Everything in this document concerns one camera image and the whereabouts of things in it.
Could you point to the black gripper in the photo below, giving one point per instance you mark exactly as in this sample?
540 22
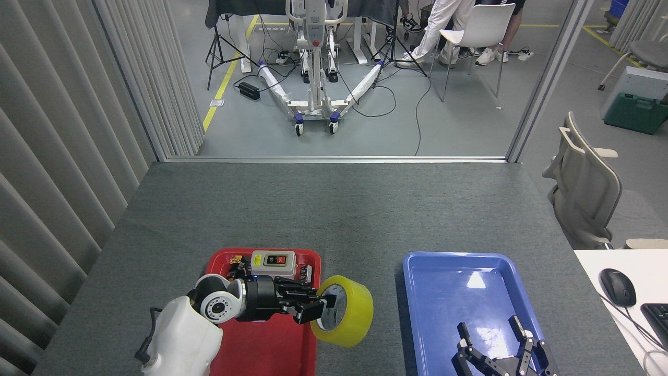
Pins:
258 300
503 371

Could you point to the yellow tape roll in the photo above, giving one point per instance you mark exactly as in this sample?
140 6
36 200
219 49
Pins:
360 313

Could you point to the red plastic tray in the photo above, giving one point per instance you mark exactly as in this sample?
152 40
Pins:
266 350

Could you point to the blue plastic tray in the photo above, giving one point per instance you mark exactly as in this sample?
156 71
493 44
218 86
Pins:
433 313

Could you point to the white desk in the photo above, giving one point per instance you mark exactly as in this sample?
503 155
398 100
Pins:
605 324

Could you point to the black computer mouse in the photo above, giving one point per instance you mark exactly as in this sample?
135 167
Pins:
618 287

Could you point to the black keyboard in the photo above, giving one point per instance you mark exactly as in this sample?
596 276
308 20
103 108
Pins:
658 321

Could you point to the beige office chair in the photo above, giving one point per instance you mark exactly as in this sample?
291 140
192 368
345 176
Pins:
584 193

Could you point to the beige chair part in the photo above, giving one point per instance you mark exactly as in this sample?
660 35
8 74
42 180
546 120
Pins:
647 244

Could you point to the black power adapter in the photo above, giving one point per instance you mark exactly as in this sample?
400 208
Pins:
249 91

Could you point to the white stand on wheels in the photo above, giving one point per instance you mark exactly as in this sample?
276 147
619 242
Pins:
315 78

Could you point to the white power strip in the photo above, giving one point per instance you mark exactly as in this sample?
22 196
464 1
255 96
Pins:
284 58
526 55

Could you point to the green plastic case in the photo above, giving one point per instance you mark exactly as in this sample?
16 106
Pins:
634 115

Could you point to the black tripod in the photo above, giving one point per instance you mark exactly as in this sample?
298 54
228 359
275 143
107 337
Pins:
215 42
392 44

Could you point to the person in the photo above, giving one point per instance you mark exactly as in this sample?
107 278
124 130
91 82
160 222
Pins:
436 26
411 25
485 56

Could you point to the grey flat box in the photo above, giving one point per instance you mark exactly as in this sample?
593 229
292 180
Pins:
639 83

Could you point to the grey vertical blinds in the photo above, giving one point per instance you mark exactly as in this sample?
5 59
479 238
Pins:
639 18
62 130

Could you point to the white chair with metal legs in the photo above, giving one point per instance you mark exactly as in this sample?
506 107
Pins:
488 23

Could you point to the grey seat chair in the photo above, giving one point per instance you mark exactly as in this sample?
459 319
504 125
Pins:
649 52

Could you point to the blue bin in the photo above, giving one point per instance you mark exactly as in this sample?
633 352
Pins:
619 8

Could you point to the grey two-button switch box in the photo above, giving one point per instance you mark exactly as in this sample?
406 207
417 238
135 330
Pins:
271 261

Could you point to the silver post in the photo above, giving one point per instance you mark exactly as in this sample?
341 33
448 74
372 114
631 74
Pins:
548 78

